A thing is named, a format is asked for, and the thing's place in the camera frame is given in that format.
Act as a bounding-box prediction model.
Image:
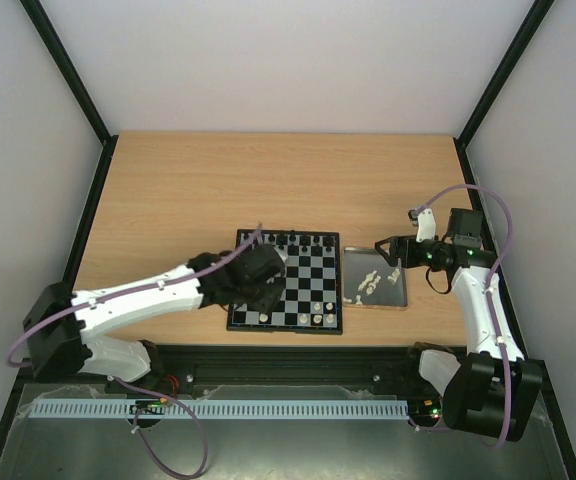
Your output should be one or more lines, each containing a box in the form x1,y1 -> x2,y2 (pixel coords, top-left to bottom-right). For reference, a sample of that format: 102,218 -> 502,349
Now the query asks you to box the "purple cable floor loop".
129,385 -> 209,479

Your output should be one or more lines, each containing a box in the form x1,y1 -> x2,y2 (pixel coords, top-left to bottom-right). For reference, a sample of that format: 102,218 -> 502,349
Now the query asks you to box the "black frame post right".
456,0 -> 555,150

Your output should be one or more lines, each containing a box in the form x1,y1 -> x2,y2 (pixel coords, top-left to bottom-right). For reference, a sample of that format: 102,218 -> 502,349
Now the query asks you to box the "metal tray wooden rim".
341,247 -> 408,309

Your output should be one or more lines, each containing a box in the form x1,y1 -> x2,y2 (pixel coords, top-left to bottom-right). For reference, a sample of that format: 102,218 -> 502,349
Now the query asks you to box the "black frame post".
456,0 -> 555,150
19,0 -> 112,146

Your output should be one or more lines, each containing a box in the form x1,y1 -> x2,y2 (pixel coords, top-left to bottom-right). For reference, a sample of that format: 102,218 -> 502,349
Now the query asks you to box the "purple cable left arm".
6,222 -> 264,369

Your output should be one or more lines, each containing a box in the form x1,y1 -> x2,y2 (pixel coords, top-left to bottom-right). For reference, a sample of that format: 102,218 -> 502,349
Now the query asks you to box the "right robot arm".
375,207 -> 542,442

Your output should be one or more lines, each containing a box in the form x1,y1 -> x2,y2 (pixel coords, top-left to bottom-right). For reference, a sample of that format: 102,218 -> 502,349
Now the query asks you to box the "white king in tray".
357,270 -> 381,294

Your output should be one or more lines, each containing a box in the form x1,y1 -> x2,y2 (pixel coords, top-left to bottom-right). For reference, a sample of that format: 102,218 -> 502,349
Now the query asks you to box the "white slotted cable duct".
28,398 -> 409,421

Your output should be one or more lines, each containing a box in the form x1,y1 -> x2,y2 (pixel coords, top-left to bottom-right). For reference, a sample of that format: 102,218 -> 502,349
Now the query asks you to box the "black frame post left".
19,0 -> 112,146

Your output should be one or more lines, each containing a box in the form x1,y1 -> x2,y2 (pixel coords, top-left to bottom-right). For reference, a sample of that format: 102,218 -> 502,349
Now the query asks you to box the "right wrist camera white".
408,207 -> 437,243

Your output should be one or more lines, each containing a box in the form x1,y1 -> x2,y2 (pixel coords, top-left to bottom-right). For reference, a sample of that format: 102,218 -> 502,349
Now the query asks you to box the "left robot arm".
23,244 -> 287,383

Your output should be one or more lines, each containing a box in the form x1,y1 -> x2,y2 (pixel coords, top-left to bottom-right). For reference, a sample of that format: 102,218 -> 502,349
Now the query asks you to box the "black white chessboard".
226,230 -> 343,335

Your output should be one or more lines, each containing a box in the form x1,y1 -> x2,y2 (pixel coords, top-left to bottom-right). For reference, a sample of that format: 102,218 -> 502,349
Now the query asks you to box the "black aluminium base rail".
17,344 -> 464,396

